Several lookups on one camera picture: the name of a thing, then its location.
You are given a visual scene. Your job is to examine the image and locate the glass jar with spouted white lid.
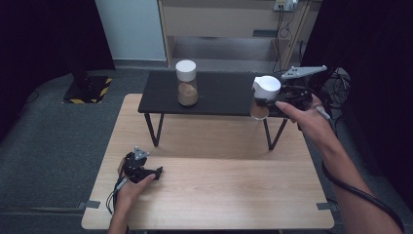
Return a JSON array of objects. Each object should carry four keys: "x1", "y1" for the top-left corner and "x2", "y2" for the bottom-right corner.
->
[{"x1": 248, "y1": 74, "x2": 282, "y2": 122}]

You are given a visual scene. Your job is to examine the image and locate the black raised shelf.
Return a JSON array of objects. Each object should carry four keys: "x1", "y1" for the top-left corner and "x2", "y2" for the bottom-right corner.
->
[{"x1": 137, "y1": 70, "x2": 295, "y2": 152}]

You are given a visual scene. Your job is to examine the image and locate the person's left hand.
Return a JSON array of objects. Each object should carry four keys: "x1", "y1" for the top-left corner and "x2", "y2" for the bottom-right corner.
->
[{"x1": 114, "y1": 173, "x2": 157, "y2": 216}]

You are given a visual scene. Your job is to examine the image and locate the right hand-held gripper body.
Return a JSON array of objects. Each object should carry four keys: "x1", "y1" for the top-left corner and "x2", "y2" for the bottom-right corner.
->
[{"x1": 280, "y1": 64, "x2": 328, "y2": 112}]

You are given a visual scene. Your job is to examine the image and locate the glass jar with round white lid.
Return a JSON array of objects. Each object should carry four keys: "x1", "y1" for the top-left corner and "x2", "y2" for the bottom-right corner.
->
[{"x1": 174, "y1": 58, "x2": 200, "y2": 107}]

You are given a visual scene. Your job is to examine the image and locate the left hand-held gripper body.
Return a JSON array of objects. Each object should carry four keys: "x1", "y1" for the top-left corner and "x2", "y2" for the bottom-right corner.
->
[{"x1": 117, "y1": 145, "x2": 151, "y2": 184}]

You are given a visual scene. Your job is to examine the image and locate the white power strip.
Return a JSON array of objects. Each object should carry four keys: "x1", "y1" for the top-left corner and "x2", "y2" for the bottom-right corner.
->
[{"x1": 273, "y1": 0, "x2": 299, "y2": 13}]

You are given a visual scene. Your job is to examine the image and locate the black stand with hazard-striped base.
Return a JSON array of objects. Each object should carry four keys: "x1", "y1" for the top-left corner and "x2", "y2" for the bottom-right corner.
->
[{"x1": 61, "y1": 61, "x2": 114, "y2": 105}]

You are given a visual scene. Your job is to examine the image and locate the person's right hand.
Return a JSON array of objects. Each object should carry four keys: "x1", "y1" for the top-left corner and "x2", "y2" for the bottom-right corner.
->
[{"x1": 274, "y1": 94, "x2": 340, "y2": 156}]

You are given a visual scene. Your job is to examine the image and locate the bundle of cables on floor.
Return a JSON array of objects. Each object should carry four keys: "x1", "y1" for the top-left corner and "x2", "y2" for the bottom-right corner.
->
[{"x1": 322, "y1": 67, "x2": 354, "y2": 113}]

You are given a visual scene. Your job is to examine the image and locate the hanging black cables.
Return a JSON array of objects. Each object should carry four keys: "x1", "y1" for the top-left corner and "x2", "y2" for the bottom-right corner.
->
[{"x1": 272, "y1": 9, "x2": 295, "y2": 74}]

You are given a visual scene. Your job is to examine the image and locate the left hand-held gripper cable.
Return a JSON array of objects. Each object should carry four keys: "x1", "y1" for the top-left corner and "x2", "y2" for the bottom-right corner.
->
[{"x1": 105, "y1": 176, "x2": 129, "y2": 216}]

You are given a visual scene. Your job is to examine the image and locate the dark curtain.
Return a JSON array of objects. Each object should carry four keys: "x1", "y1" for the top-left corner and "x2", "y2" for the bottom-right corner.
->
[
  {"x1": 0, "y1": 0, "x2": 116, "y2": 144},
  {"x1": 300, "y1": 0, "x2": 413, "y2": 203}
]

